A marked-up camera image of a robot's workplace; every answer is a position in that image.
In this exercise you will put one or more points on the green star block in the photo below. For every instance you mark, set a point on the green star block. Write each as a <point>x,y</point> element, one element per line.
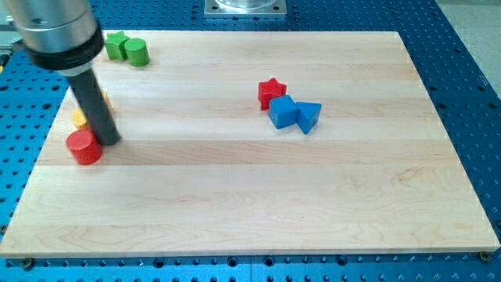
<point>114,45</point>

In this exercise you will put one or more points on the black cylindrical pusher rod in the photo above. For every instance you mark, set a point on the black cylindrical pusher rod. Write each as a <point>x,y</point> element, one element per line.
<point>90,99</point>

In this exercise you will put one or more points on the blue cube block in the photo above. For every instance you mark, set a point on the blue cube block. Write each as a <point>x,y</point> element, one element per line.
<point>283,111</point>

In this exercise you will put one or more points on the green cylinder block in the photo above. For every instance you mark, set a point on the green cylinder block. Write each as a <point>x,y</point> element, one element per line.
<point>137,52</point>

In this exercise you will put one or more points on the light wooden board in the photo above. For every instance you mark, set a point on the light wooden board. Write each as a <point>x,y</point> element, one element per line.
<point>202,170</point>

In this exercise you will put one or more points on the red cylinder block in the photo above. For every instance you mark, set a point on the red cylinder block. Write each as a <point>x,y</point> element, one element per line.
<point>84,147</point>

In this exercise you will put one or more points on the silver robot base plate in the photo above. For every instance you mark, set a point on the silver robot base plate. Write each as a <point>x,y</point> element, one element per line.
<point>245,7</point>

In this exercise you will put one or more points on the red star block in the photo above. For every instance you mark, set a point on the red star block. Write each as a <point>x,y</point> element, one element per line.
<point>268,90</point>

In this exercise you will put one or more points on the yellow block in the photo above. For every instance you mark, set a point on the yellow block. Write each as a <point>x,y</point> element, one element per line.
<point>79,119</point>

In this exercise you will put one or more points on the blue triangle block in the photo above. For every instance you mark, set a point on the blue triangle block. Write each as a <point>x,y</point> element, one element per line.
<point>307,115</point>

